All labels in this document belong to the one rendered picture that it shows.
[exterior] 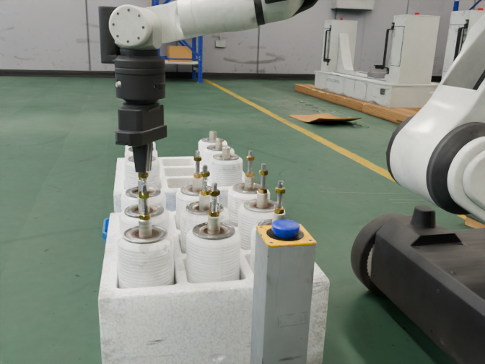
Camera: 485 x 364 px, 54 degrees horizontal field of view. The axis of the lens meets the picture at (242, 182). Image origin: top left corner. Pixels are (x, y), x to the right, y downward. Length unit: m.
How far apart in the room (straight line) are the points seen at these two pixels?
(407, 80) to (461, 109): 3.37
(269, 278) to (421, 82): 3.65
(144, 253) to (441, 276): 0.52
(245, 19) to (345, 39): 4.57
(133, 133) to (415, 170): 0.47
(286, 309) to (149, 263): 0.25
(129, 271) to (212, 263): 0.14
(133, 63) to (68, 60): 6.28
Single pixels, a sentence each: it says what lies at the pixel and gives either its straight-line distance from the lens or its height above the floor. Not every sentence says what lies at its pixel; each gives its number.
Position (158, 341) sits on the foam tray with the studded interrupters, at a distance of 0.85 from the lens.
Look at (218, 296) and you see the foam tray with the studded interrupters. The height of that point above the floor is 0.17.
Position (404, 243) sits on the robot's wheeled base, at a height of 0.19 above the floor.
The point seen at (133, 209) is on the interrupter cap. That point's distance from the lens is 0.95.
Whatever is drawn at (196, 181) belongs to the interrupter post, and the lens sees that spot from 1.05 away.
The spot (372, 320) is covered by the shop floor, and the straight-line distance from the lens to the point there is 1.12.
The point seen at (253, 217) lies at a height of 0.24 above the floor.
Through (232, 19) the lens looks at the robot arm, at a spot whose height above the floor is 0.61.
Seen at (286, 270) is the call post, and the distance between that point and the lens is 0.67.
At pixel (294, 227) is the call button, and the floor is 0.33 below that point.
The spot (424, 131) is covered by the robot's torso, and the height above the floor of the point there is 0.45.
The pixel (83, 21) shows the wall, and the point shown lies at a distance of 7.10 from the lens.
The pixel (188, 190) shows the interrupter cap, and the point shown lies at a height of 0.25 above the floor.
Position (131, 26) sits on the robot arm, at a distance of 0.83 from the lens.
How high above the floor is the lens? 0.58
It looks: 17 degrees down
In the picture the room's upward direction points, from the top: 2 degrees clockwise
